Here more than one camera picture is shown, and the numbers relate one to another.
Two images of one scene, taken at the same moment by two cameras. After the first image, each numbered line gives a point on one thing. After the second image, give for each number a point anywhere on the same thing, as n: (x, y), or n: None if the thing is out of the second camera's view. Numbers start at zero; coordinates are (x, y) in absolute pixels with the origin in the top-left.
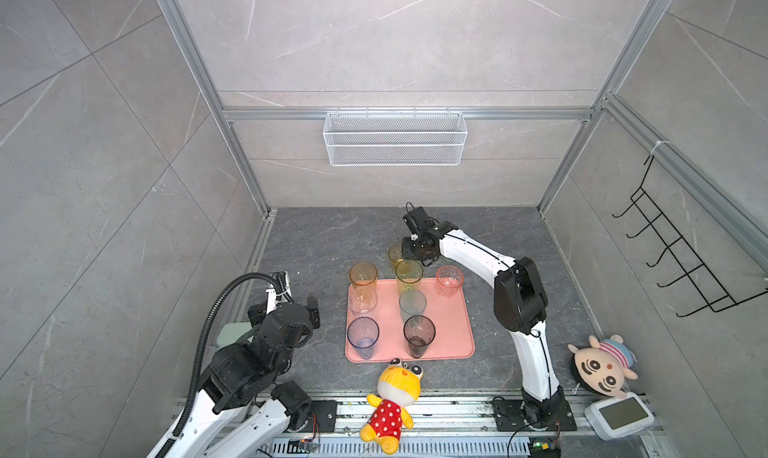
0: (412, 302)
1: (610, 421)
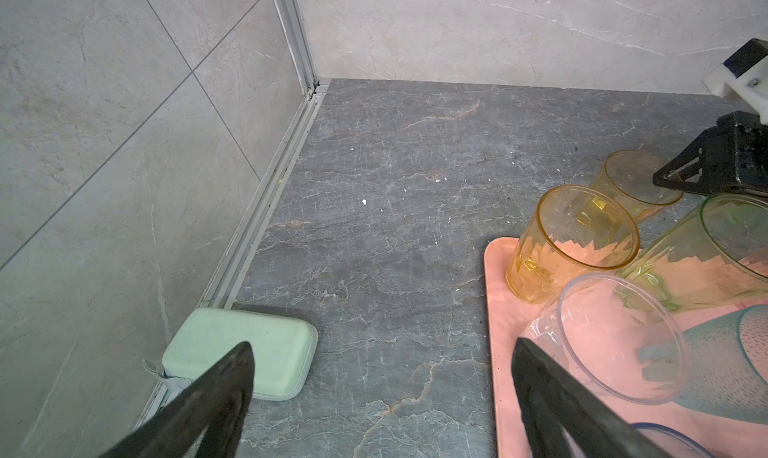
0: (728, 365)
1: None
